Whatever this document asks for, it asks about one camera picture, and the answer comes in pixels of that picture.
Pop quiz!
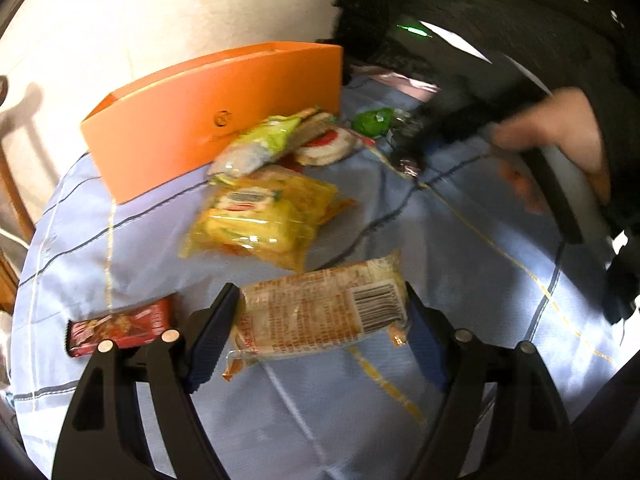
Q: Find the person's black jacket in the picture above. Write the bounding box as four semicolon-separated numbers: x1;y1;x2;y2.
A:
380;0;640;126

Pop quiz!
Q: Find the red snack packet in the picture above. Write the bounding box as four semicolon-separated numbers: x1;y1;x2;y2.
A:
64;294;178;358

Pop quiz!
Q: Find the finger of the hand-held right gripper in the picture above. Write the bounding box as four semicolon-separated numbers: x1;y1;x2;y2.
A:
387;120;451;171
417;97;501;133

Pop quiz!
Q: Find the person's right hand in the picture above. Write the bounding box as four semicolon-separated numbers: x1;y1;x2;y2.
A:
492;86;612;216

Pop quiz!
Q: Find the green snack packet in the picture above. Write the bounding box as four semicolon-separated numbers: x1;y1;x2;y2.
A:
350;107;396;138

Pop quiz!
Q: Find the beige orange-edged snack packet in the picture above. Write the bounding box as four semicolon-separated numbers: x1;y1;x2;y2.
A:
221;250;411;383

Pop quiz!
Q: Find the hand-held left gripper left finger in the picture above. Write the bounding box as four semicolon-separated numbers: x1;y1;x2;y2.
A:
50;282;241;480

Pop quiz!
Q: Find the yellow snack packet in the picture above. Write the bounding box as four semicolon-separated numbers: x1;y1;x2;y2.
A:
179;172;341;273

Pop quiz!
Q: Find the orange cardboard box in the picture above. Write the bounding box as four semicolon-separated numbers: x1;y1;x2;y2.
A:
80;41;345;205

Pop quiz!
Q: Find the round red white cake packet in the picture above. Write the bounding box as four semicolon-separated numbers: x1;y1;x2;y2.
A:
292;125;378;167

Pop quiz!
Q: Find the pink cloth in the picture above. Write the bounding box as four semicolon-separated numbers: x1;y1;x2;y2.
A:
367;71;441;106

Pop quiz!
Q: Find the yellow-green snack packet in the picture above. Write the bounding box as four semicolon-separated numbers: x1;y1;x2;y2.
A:
207;107;336;183

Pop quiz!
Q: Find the small silver snack wrapper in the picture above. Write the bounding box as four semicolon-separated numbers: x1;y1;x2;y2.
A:
395;152;428;178

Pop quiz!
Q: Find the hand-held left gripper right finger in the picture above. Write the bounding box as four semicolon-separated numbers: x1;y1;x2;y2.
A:
402;282;576;480

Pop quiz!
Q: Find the blue checked cloth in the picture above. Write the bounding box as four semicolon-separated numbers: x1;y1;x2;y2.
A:
10;75;621;480

